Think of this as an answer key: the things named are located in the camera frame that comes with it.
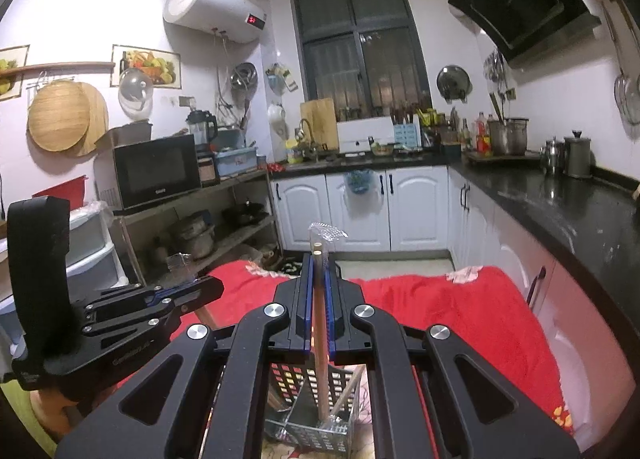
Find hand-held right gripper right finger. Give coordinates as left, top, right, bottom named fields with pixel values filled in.
left=322, top=259, right=583, bottom=459

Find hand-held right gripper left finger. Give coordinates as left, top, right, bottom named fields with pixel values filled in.
left=55, top=251, right=321, bottom=459

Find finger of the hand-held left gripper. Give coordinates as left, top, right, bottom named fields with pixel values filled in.
left=75, top=275, right=224, bottom=322
left=82, top=301, right=190, bottom=337

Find wooden chopsticks pair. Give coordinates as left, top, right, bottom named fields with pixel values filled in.
left=307, top=222, right=348, bottom=432
left=330, top=364, right=365, bottom=415

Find grey perforated utensil basket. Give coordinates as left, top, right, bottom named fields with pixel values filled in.
left=262, top=361, right=371, bottom=455

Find person's left forearm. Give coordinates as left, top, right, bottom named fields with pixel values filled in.
left=30, top=379, right=86, bottom=432

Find hanging steel utensils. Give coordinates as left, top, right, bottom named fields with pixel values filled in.
left=482, top=50, right=506, bottom=85

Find plastic drawer cabinet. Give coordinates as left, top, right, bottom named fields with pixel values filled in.
left=0, top=202, right=128, bottom=340

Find stacked steel pots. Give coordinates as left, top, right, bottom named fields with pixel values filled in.
left=170, top=212, right=217, bottom=260

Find red plastic basin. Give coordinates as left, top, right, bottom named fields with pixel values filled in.
left=32, top=174, right=90, bottom=212

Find black wok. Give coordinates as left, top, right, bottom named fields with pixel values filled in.
left=222, top=202, right=268, bottom=226

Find red floral tablecloth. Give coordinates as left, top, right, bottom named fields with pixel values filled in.
left=170, top=261, right=576, bottom=459

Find black microwave oven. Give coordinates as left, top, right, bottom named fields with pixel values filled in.
left=112, top=134, right=203, bottom=212

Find white kitchen cabinets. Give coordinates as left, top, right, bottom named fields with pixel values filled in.
left=270, top=165, right=640, bottom=459

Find round bamboo board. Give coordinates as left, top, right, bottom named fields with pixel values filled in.
left=26, top=80, right=94, bottom=156
left=75, top=82, right=110, bottom=157

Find pale blue storage box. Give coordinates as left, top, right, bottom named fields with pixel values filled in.
left=214, top=148, right=259, bottom=177

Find person's green clothing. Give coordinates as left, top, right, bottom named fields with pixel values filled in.
left=0, top=379, right=58, bottom=459

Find steel faucet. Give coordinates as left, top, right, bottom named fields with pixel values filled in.
left=298, top=118, right=321, bottom=162

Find white countertop appliance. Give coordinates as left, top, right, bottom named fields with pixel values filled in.
left=336, top=118, right=396, bottom=154

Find wooden cutting board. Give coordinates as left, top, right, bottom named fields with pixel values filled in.
left=300, top=98, right=340, bottom=151

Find blue cutlery holder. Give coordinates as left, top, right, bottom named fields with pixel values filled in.
left=394, top=123, right=422, bottom=146

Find white hanging jug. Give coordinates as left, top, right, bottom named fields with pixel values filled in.
left=267, top=103, right=288, bottom=137

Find glass pot lid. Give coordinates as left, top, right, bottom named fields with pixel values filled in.
left=118, top=66, right=155, bottom=120

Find wooden board under stockpot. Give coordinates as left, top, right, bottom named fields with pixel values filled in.
left=462, top=150, right=543, bottom=162

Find red sauce bottle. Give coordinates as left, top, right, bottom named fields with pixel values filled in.
left=475, top=112, right=491, bottom=154

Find hanging steel bowl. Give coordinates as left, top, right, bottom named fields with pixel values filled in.
left=230, top=62, right=258, bottom=91

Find steel stockpot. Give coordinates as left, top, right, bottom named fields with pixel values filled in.
left=487, top=116, right=530, bottom=156

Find dark metal pot lid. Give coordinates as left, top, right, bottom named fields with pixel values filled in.
left=436, top=64, right=473, bottom=102

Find dark framed window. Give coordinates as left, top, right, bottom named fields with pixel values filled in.
left=291, top=0, right=432, bottom=122

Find black kitchen countertop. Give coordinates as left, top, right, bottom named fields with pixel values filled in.
left=270, top=149, right=640, bottom=335

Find small steel kettle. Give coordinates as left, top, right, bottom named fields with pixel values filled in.
left=541, top=136, right=566, bottom=175

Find steel canister with lid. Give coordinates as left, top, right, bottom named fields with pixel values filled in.
left=564, top=129, right=593, bottom=179

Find white water heater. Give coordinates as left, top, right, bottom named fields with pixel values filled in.
left=162, top=0, right=266, bottom=44

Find hanging mesh strainer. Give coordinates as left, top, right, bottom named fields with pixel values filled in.
left=602, top=2, right=640, bottom=126

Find fruit wall poster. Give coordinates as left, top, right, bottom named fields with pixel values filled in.
left=0, top=44, right=31, bottom=101
left=111, top=44, right=181, bottom=89

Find wooden wall rail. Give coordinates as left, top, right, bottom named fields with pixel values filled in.
left=0, top=61, right=116, bottom=76

